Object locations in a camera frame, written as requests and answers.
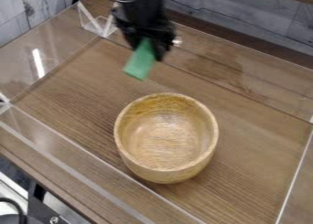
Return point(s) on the wooden bowl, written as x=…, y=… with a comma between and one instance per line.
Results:
x=166, y=134

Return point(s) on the black table leg bracket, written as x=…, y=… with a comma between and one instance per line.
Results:
x=37, y=209

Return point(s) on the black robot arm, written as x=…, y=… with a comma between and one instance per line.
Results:
x=142, y=19

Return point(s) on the clear acrylic corner bracket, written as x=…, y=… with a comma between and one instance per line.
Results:
x=101, y=26

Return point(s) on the green rectangular stick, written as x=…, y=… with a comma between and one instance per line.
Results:
x=140, y=61

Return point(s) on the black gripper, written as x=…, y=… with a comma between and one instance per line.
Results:
x=140, y=18

